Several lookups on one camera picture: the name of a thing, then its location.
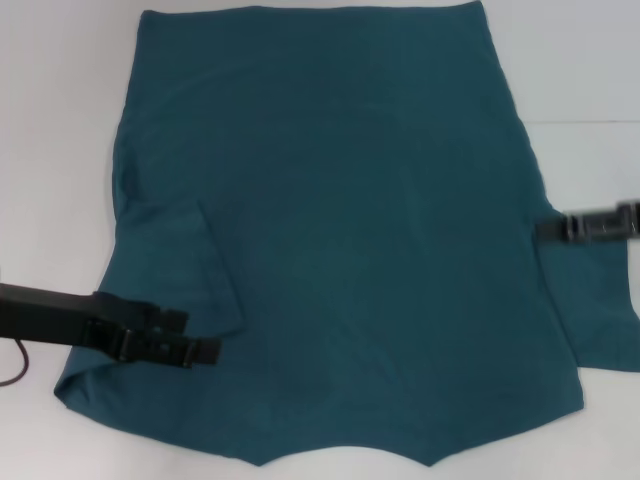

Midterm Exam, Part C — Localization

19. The dark cable with silver plug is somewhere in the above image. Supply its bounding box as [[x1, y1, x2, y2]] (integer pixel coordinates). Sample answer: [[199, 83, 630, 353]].
[[0, 338, 32, 389]]

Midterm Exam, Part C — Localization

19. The blue shirt with white print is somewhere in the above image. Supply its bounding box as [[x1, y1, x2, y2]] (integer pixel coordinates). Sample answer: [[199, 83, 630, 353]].
[[52, 0, 640, 467]]

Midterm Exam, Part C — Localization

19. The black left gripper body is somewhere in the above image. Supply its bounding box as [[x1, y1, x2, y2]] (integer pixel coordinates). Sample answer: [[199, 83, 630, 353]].
[[0, 282, 151, 354]]

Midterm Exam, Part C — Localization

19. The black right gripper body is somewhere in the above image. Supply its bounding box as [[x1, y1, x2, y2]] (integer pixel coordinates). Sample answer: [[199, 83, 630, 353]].
[[567, 199, 640, 246]]

